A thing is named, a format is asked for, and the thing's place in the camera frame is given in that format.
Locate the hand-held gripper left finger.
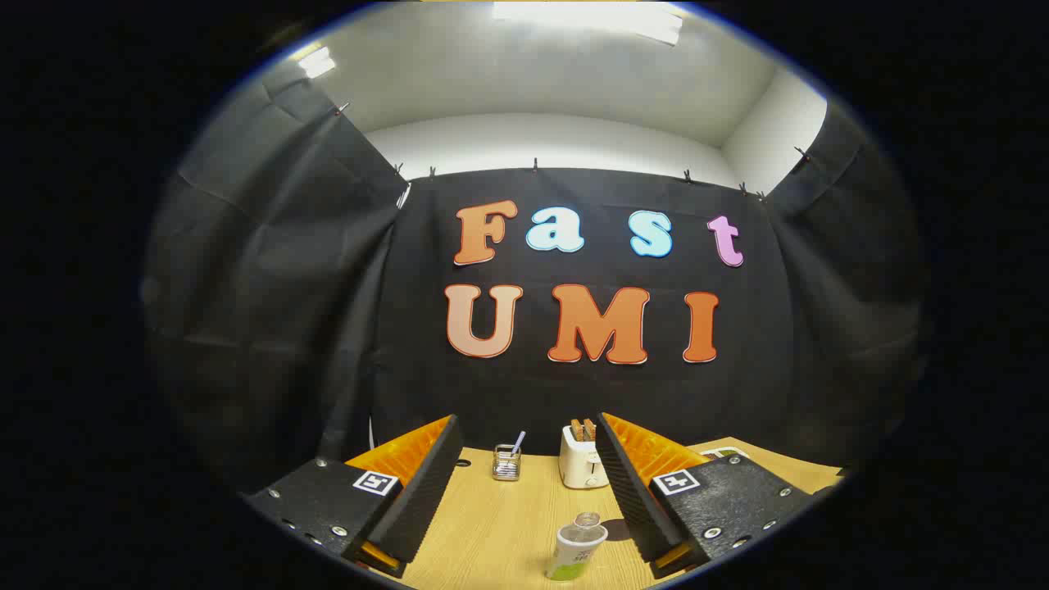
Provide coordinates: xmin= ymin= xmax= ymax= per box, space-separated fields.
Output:
xmin=242 ymin=414 xmax=464 ymax=579

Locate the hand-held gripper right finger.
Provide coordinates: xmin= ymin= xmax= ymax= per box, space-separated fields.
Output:
xmin=596 ymin=412 xmax=845 ymax=580

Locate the clear juice bottle white label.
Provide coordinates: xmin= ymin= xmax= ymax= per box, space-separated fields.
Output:
xmin=545 ymin=512 xmax=609 ymax=582

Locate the white toaster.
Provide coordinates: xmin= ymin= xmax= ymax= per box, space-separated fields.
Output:
xmin=559 ymin=420 xmax=611 ymax=490

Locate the wooden table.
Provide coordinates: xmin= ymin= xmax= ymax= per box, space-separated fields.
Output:
xmin=344 ymin=437 xmax=845 ymax=590

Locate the small ceiling light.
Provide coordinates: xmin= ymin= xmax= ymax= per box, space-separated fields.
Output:
xmin=297 ymin=47 xmax=337 ymax=79

